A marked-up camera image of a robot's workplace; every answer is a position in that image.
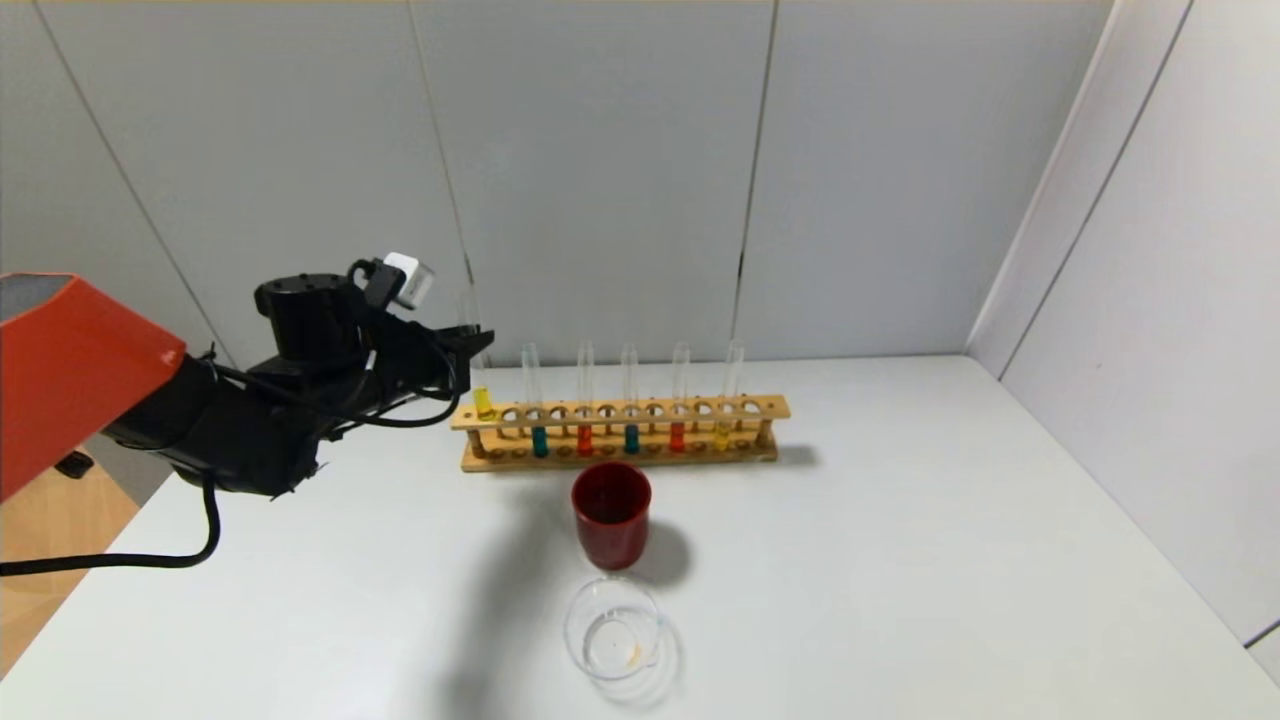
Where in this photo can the test tube with yellow pigment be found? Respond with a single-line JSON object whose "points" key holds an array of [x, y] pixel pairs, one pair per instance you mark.
{"points": [[722, 436], [484, 404]]}

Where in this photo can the wooden test tube rack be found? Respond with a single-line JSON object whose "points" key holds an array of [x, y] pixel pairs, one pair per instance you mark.
{"points": [[620, 460]]}

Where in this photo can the test tube with red pigment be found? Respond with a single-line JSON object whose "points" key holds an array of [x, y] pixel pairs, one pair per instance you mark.
{"points": [[677, 438], [585, 441]]}

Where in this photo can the red plastic cup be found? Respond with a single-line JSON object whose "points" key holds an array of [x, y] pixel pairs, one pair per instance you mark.
{"points": [[612, 530]]}

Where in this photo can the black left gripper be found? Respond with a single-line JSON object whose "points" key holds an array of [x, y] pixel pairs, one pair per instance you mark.
{"points": [[462, 352]]}

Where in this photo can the test tube with blue pigment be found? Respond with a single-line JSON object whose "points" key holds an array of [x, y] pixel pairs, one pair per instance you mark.
{"points": [[540, 442], [631, 440]]}

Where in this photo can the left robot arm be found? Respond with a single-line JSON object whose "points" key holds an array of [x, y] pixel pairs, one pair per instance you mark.
{"points": [[80, 360]]}

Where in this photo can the clear glass dish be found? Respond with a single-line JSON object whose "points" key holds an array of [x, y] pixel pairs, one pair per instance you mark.
{"points": [[612, 640]]}

